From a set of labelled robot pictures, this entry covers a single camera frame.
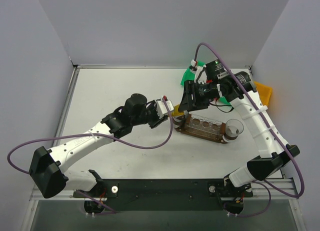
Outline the yellow toothpaste tube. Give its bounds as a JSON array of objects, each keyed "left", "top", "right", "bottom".
[{"left": 171, "top": 104, "right": 184, "bottom": 117}]

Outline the grey glass cup with holder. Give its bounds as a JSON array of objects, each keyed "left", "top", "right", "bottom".
[{"left": 172, "top": 115, "right": 186, "bottom": 129}]

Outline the clear acrylic toothbrush rack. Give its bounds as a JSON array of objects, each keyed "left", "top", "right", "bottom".
[{"left": 184, "top": 112, "right": 227, "bottom": 141}]

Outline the clear glass cup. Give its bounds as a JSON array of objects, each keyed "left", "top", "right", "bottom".
[{"left": 222, "top": 119, "right": 244, "bottom": 143}]

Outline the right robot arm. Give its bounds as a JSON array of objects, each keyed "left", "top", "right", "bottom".
[{"left": 178, "top": 71, "right": 300, "bottom": 189}]

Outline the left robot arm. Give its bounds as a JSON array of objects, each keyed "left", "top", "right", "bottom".
[{"left": 29, "top": 93, "right": 174, "bottom": 199}]

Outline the brown oval wooden tray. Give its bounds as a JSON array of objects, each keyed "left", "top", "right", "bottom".
[{"left": 174, "top": 115, "right": 234, "bottom": 145}]

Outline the green bin with toothbrushes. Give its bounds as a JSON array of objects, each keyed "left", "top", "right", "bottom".
[{"left": 180, "top": 66, "right": 198, "bottom": 86}]

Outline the green bin with cups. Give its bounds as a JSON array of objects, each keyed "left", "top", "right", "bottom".
[{"left": 217, "top": 97, "right": 230, "bottom": 106}]

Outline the yellow bin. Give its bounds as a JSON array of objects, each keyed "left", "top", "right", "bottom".
[{"left": 254, "top": 81, "right": 273, "bottom": 107}]

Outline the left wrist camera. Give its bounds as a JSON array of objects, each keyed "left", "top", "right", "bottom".
[{"left": 155, "top": 100, "right": 174, "bottom": 119}]

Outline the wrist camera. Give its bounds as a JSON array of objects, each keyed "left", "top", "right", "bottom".
[
  {"left": 189, "top": 59, "right": 207, "bottom": 84},
  {"left": 155, "top": 100, "right": 174, "bottom": 119}
]

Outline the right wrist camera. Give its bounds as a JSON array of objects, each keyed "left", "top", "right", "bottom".
[{"left": 189, "top": 59, "right": 207, "bottom": 84}]

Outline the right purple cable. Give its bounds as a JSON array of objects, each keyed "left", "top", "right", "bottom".
[{"left": 194, "top": 42, "right": 305, "bottom": 218}]

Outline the purple cable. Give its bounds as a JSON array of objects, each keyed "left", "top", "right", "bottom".
[
  {"left": 6, "top": 108, "right": 175, "bottom": 215},
  {"left": 194, "top": 42, "right": 305, "bottom": 218}
]

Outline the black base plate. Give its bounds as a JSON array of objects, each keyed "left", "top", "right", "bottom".
[{"left": 73, "top": 178, "right": 253, "bottom": 213}]

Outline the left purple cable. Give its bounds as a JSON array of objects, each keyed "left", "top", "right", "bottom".
[{"left": 6, "top": 108, "right": 175, "bottom": 215}]

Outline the aluminium frame rail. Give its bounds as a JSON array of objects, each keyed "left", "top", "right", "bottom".
[{"left": 30, "top": 178, "right": 298, "bottom": 200}]

